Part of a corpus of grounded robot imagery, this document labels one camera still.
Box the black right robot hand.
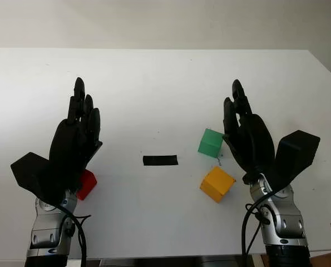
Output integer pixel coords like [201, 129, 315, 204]
[222, 79, 276, 184]

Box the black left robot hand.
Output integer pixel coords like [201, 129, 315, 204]
[47, 77, 103, 195]

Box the red cube block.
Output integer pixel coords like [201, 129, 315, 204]
[76, 170, 98, 200]

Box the green cube block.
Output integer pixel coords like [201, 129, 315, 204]
[197, 128, 225, 159]

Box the yellow cube block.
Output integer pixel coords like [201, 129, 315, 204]
[200, 166, 237, 204]

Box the black tape strip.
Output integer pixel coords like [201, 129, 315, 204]
[142, 154, 179, 167]

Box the dark grey robot torso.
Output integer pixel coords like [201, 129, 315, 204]
[100, 258, 255, 267]

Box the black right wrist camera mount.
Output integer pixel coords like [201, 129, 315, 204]
[273, 130, 321, 192]

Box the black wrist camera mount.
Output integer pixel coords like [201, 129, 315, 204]
[11, 151, 60, 206]
[273, 130, 321, 192]

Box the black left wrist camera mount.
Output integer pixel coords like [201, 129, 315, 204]
[11, 151, 60, 206]

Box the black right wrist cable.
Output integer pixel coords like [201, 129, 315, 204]
[241, 183, 287, 255]

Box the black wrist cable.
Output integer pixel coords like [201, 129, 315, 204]
[241, 183, 287, 255]
[53, 204, 92, 267]

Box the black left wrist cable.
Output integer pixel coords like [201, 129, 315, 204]
[53, 204, 92, 267]

